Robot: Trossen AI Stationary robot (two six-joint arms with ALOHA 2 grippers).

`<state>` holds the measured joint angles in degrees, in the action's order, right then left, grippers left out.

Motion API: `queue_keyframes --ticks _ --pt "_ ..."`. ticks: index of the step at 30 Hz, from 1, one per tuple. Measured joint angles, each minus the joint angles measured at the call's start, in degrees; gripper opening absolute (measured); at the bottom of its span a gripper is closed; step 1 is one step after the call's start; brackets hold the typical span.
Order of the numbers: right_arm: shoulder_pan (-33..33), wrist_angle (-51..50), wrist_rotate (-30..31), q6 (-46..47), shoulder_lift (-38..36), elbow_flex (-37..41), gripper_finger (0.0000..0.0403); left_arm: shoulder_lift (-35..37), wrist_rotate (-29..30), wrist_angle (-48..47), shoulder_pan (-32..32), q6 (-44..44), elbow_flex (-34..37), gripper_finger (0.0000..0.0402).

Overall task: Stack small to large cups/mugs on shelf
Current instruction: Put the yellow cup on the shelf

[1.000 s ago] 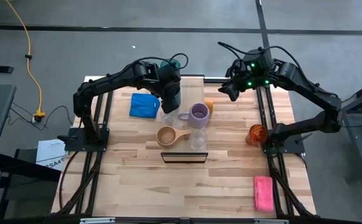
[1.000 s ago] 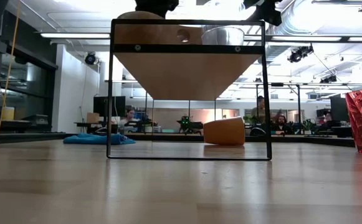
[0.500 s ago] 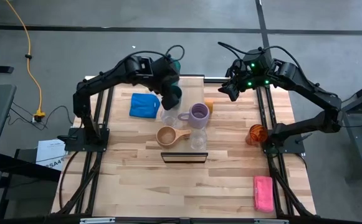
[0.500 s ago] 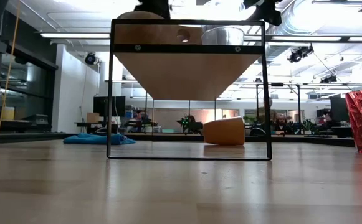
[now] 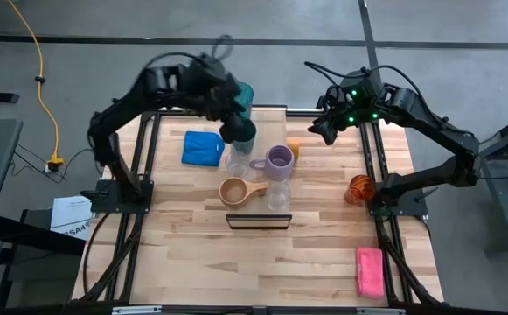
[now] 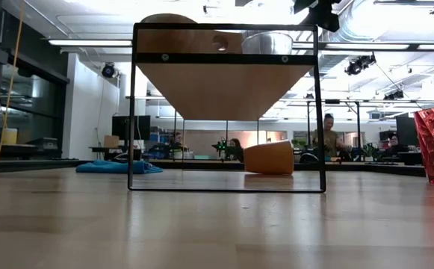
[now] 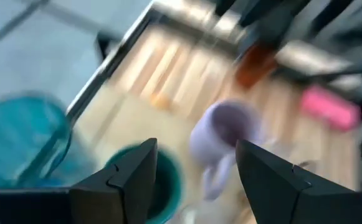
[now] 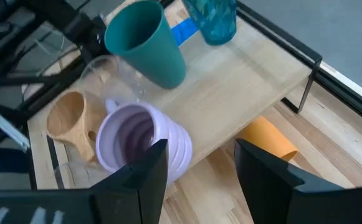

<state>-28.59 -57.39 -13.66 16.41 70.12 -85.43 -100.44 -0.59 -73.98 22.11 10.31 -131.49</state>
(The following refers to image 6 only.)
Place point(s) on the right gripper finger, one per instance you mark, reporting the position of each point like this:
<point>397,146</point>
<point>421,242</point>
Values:
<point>304,4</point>
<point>326,16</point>

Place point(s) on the round clear glass mug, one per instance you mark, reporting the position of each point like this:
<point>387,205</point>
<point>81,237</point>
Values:
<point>267,44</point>

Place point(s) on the wide tan wooden bowl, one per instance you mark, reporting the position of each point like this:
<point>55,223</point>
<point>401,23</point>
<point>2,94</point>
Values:
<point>179,39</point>

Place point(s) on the orange plastic cup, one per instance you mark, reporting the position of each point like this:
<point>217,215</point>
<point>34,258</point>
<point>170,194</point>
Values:
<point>269,157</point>

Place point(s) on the black monitor on arm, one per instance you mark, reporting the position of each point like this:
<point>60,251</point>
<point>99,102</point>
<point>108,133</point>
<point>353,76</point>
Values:
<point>405,130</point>

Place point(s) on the black ceiling spotlight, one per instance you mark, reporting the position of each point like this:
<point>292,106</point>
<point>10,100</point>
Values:
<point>358,65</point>
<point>108,70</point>
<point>394,95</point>

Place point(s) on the person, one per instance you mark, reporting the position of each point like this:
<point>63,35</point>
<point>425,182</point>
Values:
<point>236,149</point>
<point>177,141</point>
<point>392,145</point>
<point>328,136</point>

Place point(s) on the background robot with green light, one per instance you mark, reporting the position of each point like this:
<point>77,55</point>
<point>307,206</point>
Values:
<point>221,147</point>

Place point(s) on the black computer monitor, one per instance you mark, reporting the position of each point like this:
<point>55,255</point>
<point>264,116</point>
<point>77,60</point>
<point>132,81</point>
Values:
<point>142,127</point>

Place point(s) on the long ceiling light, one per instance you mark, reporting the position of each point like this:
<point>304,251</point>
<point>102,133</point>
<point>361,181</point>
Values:
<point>86,42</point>

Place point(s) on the cardboard box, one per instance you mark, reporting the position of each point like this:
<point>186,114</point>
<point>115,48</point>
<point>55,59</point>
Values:
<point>111,141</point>

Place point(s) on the blue cloth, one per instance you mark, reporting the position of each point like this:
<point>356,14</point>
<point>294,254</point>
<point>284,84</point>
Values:
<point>119,167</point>

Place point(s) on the dark storage box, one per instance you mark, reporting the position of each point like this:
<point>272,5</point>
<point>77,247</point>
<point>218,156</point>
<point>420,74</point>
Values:
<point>46,143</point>

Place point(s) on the yellow bucket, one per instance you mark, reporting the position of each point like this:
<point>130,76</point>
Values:
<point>9,136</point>

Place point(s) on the silver ceiling duct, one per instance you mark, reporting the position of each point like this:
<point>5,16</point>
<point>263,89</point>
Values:
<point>366,22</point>

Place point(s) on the black frame wooden shelf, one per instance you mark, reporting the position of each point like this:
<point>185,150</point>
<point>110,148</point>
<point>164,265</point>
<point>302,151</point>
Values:
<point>224,89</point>

